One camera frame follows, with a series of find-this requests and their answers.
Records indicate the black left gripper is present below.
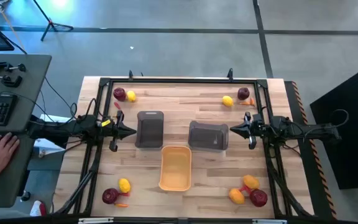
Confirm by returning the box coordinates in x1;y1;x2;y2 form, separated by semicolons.
103;110;137;152

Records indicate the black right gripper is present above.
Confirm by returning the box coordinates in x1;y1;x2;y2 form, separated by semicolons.
229;111;264;150

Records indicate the dark grey plastic basket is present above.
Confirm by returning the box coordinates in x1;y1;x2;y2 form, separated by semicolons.
134;110;165;149
187;120;229;152

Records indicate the dark red apple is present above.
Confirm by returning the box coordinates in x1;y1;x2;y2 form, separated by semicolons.
101;187;121;205
237;86;250;101
249;189;269;208
112;87;127;102

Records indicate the orange citrus fruit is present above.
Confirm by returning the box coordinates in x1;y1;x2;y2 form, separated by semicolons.
242;174;260;190
228;187;246;205

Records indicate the yellow plastic basket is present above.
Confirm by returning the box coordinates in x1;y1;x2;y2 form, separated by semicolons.
158;145;193;192

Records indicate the white paper sheet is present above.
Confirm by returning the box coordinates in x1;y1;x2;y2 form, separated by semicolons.
33;138;67;159

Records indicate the grey desk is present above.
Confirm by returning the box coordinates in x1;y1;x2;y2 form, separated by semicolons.
0;53;53;208

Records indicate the black floor mat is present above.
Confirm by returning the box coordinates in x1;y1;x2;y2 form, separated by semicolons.
309;59;358;190

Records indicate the person's red white shoe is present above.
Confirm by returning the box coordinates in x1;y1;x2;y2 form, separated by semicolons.
29;200;47;217

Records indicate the black screw clamp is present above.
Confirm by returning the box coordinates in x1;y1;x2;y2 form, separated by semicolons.
0;72;24;88
0;61;27;75

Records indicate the person's hand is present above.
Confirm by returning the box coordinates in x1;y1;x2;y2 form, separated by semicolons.
0;132;21;178

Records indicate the black tripod stand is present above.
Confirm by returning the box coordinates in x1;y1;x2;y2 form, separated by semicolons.
31;0;74;42

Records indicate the thin tan rod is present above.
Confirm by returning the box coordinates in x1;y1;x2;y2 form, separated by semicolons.
0;0;27;54

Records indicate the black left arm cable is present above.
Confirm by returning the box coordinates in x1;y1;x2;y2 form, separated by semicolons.
85;98;105;121

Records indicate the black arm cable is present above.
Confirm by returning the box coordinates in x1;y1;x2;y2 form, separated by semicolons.
328;108;350;129
85;98;105;121

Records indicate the black aluminium table frame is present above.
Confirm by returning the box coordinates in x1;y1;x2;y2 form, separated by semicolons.
52;68;315;218

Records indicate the black desk cable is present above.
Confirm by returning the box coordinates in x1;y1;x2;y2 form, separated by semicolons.
40;76;78;121

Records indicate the white table bracket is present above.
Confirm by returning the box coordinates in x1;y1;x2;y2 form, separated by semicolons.
252;218;288;224
78;217;114;224

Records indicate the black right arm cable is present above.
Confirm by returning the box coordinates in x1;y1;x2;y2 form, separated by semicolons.
328;108;350;129

